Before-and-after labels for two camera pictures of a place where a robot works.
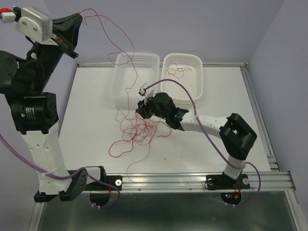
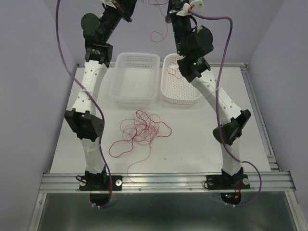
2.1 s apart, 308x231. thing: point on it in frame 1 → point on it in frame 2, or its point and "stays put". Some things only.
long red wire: [109, 37] → [158, 4]
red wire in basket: [178, 72] stays put
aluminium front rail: [196, 182] stays put
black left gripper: [65, 31] → [123, 8]
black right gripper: [142, 107] → [174, 6]
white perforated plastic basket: [186, 68] stays put
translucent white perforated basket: [131, 70] stays put
